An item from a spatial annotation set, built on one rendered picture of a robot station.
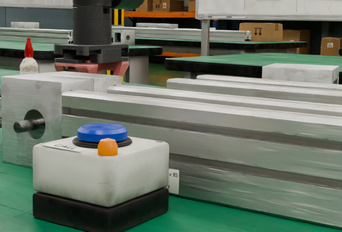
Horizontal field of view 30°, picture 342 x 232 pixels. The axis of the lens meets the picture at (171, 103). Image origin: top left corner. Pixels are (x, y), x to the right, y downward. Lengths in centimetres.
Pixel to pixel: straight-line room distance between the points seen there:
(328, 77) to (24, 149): 44
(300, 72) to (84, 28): 31
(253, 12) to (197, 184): 346
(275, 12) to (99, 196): 348
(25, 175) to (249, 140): 24
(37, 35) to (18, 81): 342
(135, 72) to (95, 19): 276
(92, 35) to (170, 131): 38
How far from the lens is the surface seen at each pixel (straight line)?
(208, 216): 52
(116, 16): 884
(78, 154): 47
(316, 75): 91
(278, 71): 92
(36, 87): 67
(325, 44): 1126
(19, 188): 61
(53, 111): 65
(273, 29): 520
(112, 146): 46
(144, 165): 49
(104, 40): 92
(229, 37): 503
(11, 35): 436
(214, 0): 417
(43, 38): 406
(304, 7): 381
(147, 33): 561
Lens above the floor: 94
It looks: 8 degrees down
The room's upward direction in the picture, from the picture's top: 1 degrees clockwise
